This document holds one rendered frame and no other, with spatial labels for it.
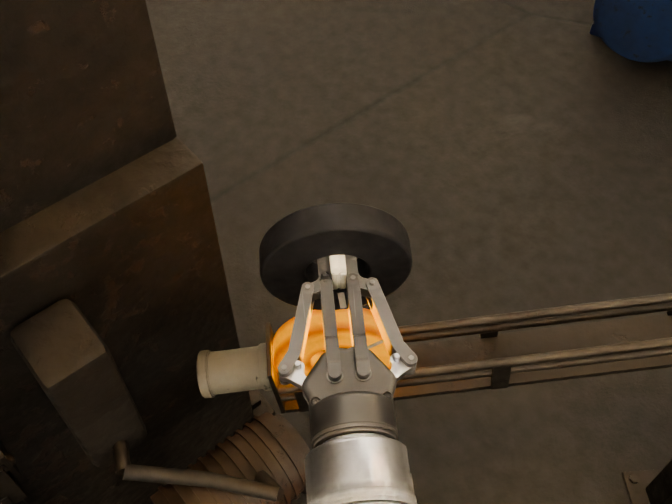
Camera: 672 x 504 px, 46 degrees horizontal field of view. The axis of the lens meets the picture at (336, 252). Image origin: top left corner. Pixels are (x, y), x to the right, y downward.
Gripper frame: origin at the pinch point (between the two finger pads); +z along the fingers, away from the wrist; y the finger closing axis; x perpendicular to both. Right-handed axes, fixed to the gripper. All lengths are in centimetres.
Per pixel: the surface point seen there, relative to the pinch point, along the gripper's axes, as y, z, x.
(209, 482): -17.1, -10.9, -35.1
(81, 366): -28.0, -4.4, -12.4
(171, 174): -17.9, 16.2, -5.8
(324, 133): 6, 104, -97
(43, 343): -32.4, -1.4, -12.2
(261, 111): -11, 114, -98
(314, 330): -2.5, -0.9, -14.5
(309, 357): -3.3, -1.5, -20.2
